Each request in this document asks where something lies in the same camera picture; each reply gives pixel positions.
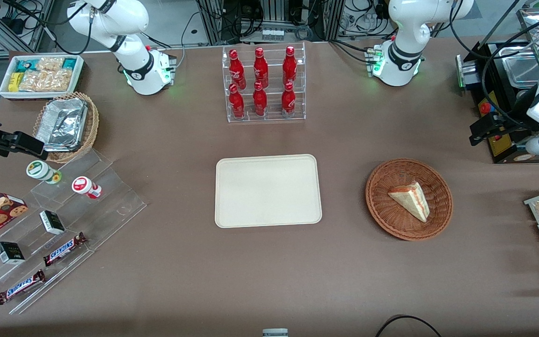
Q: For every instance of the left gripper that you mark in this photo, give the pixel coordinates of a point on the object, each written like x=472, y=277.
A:
x=511, y=121

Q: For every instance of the triangular sandwich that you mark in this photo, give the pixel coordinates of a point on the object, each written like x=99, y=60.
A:
x=412, y=199

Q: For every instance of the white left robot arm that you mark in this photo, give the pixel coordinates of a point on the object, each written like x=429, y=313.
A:
x=400, y=58

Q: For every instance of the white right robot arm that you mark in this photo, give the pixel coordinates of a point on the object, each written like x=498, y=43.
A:
x=144, y=75

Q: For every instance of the silver foil tray stack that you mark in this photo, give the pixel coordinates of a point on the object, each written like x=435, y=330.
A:
x=61, y=124

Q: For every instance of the light wicker basket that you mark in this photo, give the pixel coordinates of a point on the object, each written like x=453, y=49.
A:
x=92, y=126

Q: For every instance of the round brown wicker basket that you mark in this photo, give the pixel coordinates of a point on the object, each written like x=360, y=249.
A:
x=382, y=210

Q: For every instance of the cream rectangular tray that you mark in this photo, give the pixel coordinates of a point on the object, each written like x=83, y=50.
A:
x=268, y=191

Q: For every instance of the green lid yogurt cup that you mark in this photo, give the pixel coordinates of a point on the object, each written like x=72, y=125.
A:
x=40, y=170

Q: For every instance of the black hot food display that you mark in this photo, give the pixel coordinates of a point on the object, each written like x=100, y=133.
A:
x=496, y=70

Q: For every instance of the yellow snack pack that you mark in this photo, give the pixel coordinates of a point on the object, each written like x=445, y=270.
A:
x=14, y=82

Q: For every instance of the red lid yogurt cup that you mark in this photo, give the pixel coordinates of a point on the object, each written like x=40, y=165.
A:
x=83, y=185

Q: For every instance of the large clear cracker bag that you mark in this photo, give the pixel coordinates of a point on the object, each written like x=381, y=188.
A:
x=45, y=80

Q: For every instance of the small black carton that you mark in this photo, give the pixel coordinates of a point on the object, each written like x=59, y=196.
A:
x=52, y=222
x=10, y=252

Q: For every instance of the teal snack pack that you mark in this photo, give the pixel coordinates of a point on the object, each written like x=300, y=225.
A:
x=24, y=65
x=69, y=63

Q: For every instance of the small clear cracker bag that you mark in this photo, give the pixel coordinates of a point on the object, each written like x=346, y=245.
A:
x=49, y=63

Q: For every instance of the white rectangular snack box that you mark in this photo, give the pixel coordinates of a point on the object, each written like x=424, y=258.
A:
x=78, y=77

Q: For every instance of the clear acrylic stepped stand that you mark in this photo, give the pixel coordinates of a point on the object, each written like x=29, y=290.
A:
x=110, y=206

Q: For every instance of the snickers chocolate bar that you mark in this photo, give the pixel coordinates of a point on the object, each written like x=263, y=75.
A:
x=63, y=249
x=20, y=287

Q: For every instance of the red cola bottle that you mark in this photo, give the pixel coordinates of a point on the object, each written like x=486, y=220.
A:
x=260, y=68
x=236, y=70
x=259, y=102
x=288, y=102
x=236, y=104
x=289, y=65

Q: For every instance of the clear acrylic bottle rack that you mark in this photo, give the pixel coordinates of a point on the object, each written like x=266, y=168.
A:
x=274, y=100

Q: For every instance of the white power strip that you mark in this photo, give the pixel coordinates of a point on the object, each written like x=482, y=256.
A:
x=273, y=34

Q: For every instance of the grey device edge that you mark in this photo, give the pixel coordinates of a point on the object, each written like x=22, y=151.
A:
x=275, y=333

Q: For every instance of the aluminium frame rack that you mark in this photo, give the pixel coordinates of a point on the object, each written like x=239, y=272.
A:
x=213, y=21

